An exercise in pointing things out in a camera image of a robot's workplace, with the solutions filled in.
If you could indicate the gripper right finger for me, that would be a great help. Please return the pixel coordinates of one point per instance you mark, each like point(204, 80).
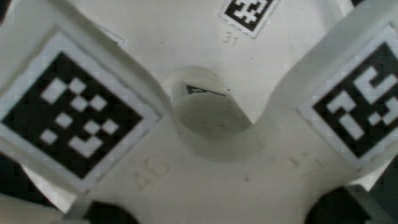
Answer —
point(348, 207)

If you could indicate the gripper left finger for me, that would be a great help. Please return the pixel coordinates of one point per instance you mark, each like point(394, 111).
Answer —
point(92, 211)

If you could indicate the white cross-shaped table base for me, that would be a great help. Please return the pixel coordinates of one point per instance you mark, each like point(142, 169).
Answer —
point(224, 186)

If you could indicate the white cylindrical table leg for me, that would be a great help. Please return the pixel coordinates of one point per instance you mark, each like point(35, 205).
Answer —
point(208, 110)

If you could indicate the white round table top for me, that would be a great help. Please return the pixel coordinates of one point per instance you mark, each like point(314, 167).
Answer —
point(195, 43)

